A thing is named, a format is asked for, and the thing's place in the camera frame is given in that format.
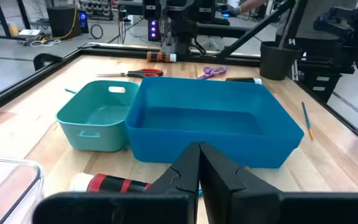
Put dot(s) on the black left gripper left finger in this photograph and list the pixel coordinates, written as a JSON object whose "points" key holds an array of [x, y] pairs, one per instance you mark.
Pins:
{"points": [[166, 199]]}

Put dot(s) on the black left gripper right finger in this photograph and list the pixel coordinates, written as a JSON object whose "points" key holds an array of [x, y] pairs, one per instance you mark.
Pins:
{"points": [[244, 202]]}

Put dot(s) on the orange-label paint bottle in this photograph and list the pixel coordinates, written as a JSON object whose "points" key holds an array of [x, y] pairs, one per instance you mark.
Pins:
{"points": [[160, 57]]}

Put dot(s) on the black paint bottle white cap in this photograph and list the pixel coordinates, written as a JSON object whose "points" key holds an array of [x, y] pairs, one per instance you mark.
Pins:
{"points": [[241, 80]]}

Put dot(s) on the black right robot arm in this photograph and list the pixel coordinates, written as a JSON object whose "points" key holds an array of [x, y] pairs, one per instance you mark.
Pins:
{"points": [[183, 40]]}

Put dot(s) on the device with pink lights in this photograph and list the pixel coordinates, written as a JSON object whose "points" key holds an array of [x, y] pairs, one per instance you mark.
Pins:
{"points": [[154, 31]]}

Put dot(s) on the large blue plastic bin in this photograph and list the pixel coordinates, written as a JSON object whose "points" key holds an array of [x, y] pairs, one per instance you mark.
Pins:
{"points": [[197, 146]]}

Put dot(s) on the computer tower with blue light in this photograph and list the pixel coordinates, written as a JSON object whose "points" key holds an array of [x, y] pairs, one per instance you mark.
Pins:
{"points": [[83, 21]]}

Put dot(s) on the black cabinet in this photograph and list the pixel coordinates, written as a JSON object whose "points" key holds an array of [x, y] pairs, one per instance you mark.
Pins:
{"points": [[62, 21]]}

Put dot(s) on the small teal plastic bin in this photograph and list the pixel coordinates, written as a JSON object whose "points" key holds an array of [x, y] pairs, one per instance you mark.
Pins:
{"points": [[85, 137]]}

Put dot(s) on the black plant pot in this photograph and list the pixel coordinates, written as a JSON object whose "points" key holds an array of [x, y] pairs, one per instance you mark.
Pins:
{"points": [[278, 62]]}

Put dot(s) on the clear plastic container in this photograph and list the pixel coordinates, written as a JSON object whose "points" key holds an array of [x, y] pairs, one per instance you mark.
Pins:
{"points": [[11, 193]]}

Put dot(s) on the black frame clamp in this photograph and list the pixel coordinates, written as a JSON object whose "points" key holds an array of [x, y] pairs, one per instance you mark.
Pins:
{"points": [[47, 59]]}

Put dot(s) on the black aluminium rig frame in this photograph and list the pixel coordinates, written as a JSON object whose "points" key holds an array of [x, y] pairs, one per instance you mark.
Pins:
{"points": [[26, 82]]}

